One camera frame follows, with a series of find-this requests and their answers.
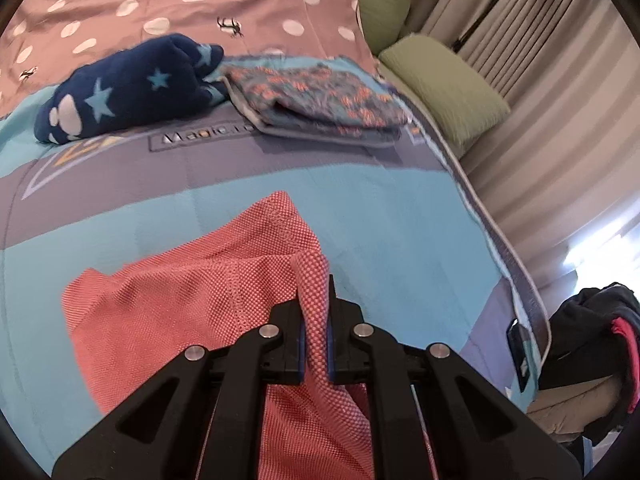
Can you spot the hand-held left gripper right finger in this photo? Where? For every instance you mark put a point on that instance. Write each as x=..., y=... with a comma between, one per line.
x=331, y=355

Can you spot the black floor lamp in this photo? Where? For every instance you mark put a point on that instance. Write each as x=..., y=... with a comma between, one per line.
x=492, y=7

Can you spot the small green pillow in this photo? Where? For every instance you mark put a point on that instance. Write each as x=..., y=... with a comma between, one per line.
x=382, y=10

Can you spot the folded floral print garment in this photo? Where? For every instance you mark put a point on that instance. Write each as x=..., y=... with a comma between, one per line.
x=320, y=95

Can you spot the pile of dark clothes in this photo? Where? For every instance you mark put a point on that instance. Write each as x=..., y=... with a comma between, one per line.
x=590, y=340

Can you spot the coral knit shirt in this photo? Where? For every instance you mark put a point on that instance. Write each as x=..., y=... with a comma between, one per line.
x=175, y=310

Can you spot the beige cloth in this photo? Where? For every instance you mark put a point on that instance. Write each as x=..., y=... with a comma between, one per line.
x=570, y=405

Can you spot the beige curtain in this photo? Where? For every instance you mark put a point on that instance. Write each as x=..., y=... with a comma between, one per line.
x=550, y=110

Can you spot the pink polka dot duvet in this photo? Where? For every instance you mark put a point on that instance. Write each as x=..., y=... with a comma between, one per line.
x=175, y=15

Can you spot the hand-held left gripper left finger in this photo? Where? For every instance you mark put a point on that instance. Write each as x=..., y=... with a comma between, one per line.
x=301, y=355

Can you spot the blue printed blanket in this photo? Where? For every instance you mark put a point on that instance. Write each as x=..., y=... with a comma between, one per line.
x=380, y=220

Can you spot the large green pillow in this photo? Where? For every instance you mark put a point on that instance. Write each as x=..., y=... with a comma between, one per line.
x=445, y=85

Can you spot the navy star print garment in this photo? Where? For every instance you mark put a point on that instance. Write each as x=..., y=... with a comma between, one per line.
x=135, y=90

